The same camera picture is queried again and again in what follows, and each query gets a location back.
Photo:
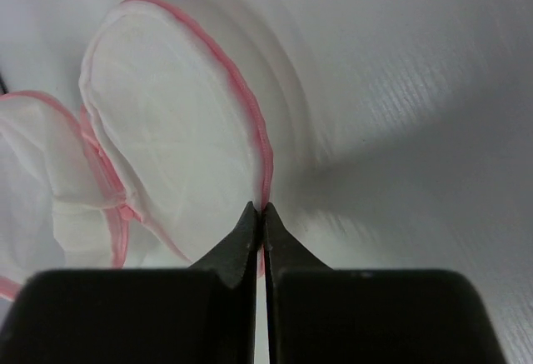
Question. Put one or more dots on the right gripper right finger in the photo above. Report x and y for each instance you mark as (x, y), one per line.
(317, 314)

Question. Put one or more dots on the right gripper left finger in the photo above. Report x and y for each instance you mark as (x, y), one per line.
(201, 314)

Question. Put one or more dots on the pink mesh laundry bag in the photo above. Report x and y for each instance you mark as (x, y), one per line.
(168, 147)

